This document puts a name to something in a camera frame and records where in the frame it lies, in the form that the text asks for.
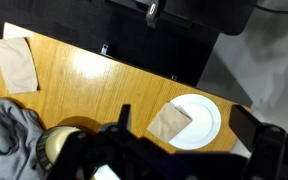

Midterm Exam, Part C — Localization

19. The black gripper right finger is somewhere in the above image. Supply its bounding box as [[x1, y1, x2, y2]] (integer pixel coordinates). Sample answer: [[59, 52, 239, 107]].
[[229, 105, 264, 153]]

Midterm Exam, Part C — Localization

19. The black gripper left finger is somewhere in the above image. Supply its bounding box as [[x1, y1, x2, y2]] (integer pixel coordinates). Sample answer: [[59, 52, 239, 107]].
[[118, 104, 131, 130]]

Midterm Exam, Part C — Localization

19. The white round plate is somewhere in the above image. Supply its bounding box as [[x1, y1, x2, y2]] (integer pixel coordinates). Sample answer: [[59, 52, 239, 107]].
[[169, 94, 221, 150]]

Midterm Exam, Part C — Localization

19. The brown napkin on plate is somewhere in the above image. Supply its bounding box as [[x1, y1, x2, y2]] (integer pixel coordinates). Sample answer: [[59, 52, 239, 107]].
[[147, 102, 192, 142]]

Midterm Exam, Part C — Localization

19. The grey hooded sweatshirt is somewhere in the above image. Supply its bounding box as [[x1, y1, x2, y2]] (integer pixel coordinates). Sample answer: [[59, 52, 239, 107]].
[[0, 99, 46, 180]]

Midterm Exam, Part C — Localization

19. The brown napkin near table edge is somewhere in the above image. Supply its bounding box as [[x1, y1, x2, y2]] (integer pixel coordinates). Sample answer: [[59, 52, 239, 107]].
[[0, 36, 39, 95]]

